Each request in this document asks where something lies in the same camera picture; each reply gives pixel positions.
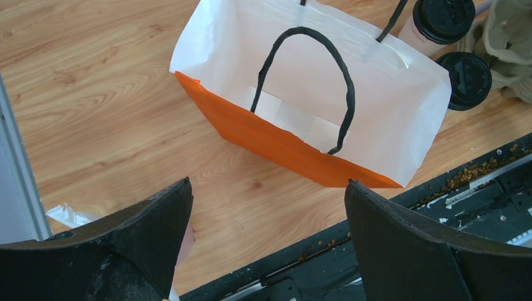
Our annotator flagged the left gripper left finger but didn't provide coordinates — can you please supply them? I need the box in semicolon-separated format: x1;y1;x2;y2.
1;178;193;300

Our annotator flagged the black plastic cup lid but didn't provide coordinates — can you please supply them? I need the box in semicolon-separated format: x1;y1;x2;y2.
412;0;476;45

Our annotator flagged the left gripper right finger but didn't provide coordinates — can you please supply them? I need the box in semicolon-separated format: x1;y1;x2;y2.
344;180;531;300

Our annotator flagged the orange paper takeout bag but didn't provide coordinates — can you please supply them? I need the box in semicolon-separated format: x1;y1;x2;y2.
169;1;451;188

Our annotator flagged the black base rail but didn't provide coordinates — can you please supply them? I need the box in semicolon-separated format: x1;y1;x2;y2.
182;135;531;300

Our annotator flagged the white paper coffee cup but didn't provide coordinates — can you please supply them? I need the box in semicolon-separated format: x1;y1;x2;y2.
398;15;446;56

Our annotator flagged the brown pulp cup carrier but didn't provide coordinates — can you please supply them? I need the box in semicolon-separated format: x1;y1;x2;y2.
456;0;531;104

